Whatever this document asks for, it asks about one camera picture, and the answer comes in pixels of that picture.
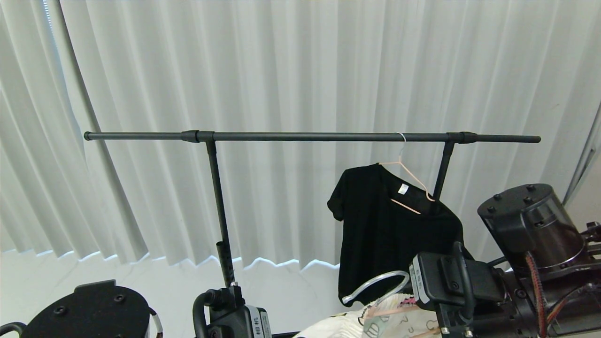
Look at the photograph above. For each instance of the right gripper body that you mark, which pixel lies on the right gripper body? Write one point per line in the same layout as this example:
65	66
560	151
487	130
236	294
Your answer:
488	326

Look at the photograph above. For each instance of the pink clothes hanger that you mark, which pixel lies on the pink clothes hanger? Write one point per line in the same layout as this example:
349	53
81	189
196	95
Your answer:
416	180
394	311

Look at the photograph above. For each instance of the black short-sleeved shirt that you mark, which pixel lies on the black short-sleeved shirt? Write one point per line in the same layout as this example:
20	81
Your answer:
385	244

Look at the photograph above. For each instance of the cream printed garment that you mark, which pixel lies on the cream printed garment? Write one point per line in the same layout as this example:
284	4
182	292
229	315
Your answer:
338	328

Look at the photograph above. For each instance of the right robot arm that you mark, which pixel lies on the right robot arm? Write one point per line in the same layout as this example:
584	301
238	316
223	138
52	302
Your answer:
530	225

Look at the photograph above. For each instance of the black clothes rack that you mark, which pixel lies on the black clothes rack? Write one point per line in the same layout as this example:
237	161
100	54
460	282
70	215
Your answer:
328	136

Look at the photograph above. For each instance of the white curtain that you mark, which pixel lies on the white curtain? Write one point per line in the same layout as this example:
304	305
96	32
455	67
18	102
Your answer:
300	61

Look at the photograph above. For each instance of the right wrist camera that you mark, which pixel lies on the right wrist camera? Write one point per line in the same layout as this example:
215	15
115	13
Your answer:
436	281

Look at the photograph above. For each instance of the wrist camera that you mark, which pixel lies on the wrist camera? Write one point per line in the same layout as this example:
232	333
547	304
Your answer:
436	281
235	324

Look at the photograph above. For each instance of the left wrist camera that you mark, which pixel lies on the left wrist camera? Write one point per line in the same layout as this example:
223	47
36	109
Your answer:
235	324

